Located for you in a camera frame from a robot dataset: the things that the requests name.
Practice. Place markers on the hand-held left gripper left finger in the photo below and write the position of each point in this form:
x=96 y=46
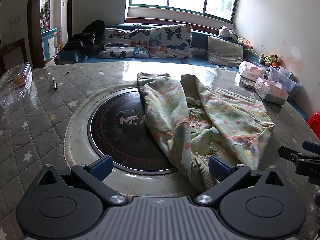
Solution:
x=101 y=168

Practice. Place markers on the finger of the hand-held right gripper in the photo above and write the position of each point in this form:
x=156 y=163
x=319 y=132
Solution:
x=311 y=147
x=290 y=155

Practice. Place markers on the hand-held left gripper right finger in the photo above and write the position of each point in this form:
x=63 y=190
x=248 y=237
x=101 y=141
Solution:
x=219 y=170

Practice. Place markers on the pastel patterned garment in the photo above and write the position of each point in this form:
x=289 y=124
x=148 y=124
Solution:
x=172 y=110

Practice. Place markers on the red plastic stool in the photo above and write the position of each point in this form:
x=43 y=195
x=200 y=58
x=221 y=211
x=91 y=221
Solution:
x=315 y=125

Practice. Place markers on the black round induction cooktop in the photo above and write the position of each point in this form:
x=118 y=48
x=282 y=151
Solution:
x=120 y=140

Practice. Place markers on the pink tissue pack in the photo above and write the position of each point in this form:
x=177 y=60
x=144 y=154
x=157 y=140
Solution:
x=251 y=71
x=271 y=91

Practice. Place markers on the clear plastic storage box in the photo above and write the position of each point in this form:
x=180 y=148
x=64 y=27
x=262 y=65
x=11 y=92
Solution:
x=283 y=78

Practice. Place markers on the grey quilted star table cover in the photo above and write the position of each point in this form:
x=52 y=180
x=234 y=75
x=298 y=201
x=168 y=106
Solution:
x=37 y=120

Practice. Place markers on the small white box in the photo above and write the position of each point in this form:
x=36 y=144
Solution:
x=247 y=83

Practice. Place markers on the green brown plush toys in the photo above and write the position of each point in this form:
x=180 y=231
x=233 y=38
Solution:
x=271 y=59

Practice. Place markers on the silver black pen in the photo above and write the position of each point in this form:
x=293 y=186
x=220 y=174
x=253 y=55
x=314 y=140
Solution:
x=54 y=82

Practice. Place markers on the grey pillow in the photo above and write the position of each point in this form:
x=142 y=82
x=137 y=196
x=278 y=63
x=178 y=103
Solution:
x=225 y=52

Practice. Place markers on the pink plush toy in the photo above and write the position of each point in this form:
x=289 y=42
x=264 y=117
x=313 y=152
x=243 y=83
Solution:
x=246 y=43

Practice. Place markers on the clear plastic container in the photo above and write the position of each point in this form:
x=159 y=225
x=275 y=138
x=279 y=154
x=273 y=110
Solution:
x=15 y=82

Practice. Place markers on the blue sofa bench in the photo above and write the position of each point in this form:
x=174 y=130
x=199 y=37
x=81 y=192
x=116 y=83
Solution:
x=160 y=60

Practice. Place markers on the black bags pile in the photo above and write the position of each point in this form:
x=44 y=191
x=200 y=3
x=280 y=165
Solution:
x=83 y=40

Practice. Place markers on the blue white cabinet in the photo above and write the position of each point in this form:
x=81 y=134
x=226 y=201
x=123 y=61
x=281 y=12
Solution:
x=48 y=43

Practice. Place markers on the large butterfly print pillow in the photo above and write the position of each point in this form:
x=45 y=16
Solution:
x=171 y=42

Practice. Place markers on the panda plush toy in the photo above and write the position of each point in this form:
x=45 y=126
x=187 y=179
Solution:
x=226 y=33

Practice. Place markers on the dark wooden chair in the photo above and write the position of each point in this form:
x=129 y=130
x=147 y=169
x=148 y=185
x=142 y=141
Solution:
x=13 y=50

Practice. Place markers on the dark wooden door frame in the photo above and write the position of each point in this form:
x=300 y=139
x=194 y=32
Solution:
x=33 y=25

